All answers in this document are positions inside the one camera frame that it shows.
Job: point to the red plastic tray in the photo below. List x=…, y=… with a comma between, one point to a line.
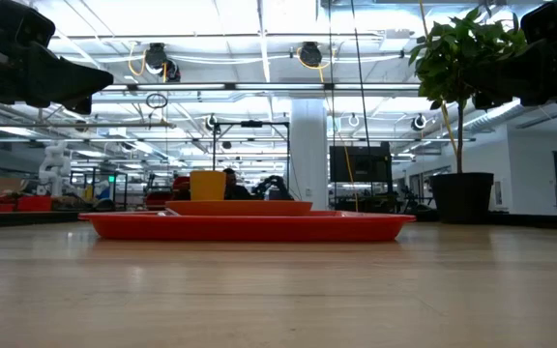
x=249, y=229

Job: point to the green leafy plant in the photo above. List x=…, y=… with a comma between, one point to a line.
x=448, y=53

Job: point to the person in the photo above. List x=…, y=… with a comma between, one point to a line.
x=235, y=191

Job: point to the red storage bins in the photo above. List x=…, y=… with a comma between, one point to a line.
x=32, y=203

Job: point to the black gantry stand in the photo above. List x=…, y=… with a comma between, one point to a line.
x=252, y=124

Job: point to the yellow-orange cup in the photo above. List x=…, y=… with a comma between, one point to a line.
x=208, y=186

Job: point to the orange round plate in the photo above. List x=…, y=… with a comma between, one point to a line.
x=240, y=208

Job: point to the white building pillar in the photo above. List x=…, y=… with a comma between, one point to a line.
x=309, y=154

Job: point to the black display screen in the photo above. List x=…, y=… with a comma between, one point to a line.
x=360, y=164

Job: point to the black background robot arm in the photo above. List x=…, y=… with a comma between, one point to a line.
x=273, y=186

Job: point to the white humanoid robot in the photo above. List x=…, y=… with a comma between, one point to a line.
x=55, y=166

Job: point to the red chair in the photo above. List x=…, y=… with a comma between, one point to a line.
x=182, y=186

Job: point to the black plant pot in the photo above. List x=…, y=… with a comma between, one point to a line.
x=462, y=198

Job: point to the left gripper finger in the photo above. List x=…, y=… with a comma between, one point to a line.
x=66, y=77
x=80, y=106

